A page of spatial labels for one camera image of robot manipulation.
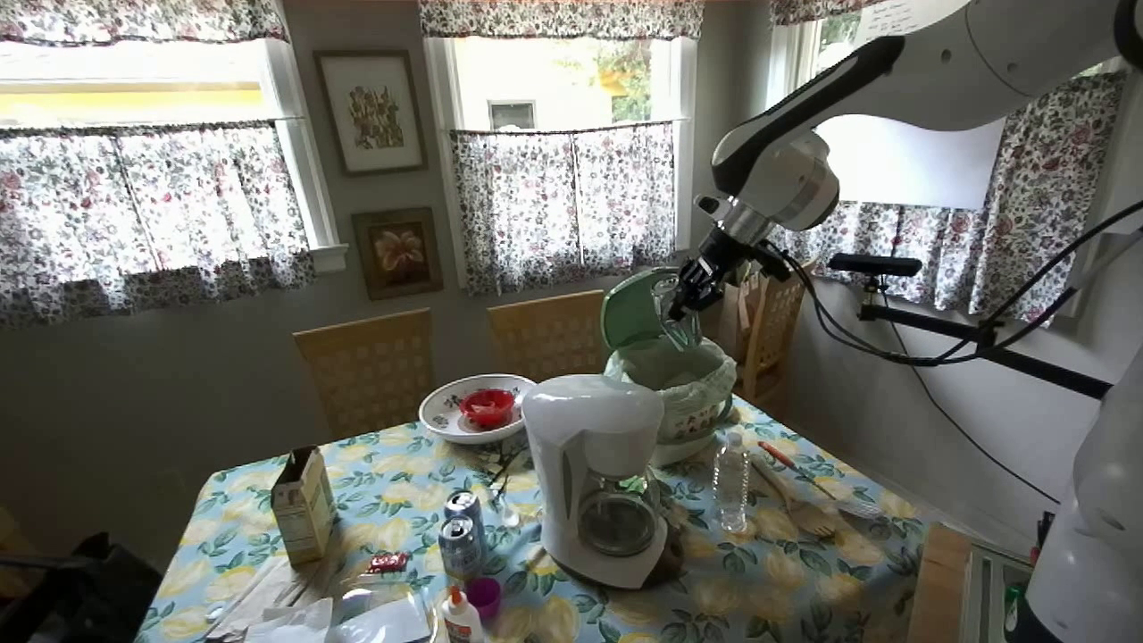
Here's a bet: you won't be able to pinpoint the clear plastic bag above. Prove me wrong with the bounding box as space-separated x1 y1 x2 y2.
242 587 429 643

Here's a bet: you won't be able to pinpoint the framed flower picture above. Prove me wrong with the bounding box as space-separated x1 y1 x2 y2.
354 206 445 301
317 49 427 176

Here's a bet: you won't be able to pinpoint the right floral curtain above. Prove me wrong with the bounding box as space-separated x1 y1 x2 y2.
772 74 1124 320

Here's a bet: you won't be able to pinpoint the lower framed flower picture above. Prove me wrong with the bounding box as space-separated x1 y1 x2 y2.
354 206 445 301

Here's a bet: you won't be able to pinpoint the red bowl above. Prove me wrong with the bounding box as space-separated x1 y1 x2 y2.
460 388 515 427

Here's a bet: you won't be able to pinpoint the left wooden chair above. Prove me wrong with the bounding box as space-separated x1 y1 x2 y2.
295 308 434 437

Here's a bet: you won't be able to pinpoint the left floral curtain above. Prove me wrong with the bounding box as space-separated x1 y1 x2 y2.
0 122 314 324

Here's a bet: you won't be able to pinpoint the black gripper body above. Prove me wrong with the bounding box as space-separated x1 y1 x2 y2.
667 233 792 320

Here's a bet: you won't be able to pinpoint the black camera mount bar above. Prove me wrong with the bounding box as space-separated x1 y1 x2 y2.
833 255 1110 400

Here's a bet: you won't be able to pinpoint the green carton box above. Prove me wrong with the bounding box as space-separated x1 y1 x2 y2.
273 447 337 568

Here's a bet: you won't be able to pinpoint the right wooden chair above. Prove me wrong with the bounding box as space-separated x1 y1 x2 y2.
723 271 804 407

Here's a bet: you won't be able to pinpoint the small silver can on table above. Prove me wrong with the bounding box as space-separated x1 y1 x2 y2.
439 490 485 582

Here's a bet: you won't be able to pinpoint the white coffee maker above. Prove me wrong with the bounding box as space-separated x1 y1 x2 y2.
522 376 667 589

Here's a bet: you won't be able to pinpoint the white glue bottle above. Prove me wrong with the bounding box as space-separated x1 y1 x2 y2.
445 587 485 643

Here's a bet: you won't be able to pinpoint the floral curtain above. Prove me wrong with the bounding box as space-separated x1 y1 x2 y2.
0 122 314 324
451 122 678 295
772 74 1124 320

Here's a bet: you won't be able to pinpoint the white bin liner bag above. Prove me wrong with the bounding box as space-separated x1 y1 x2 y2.
604 340 741 443

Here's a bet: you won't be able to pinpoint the white floral plate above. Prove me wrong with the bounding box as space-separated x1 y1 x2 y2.
418 371 533 447

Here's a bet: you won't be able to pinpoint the floral yellow tablecloth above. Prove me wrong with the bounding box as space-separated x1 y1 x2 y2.
137 396 930 643

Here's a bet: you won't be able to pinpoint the middle floral curtain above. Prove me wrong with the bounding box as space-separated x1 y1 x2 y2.
451 122 678 295

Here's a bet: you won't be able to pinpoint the wooden spatula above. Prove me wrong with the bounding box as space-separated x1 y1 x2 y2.
751 462 839 538

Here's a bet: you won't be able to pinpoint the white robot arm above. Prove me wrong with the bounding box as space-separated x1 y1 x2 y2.
667 0 1143 643

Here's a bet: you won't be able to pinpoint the purple small cup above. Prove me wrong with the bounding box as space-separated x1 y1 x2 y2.
466 580 505 621

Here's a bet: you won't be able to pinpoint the upper framed flower picture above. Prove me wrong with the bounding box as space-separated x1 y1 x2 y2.
317 49 427 176

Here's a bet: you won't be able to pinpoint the clear plastic water bottle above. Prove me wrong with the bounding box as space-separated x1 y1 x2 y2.
710 433 751 534

